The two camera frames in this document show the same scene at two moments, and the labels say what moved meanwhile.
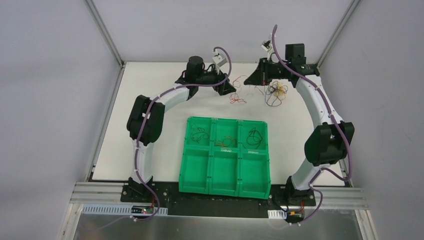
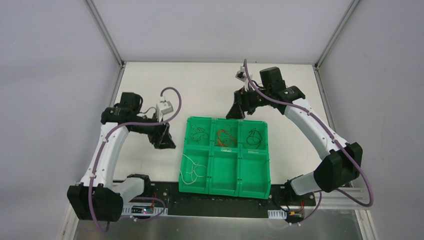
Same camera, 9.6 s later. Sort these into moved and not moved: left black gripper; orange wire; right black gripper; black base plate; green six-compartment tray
Moved: orange wire; left black gripper; right black gripper
Not moved: green six-compartment tray; black base plate
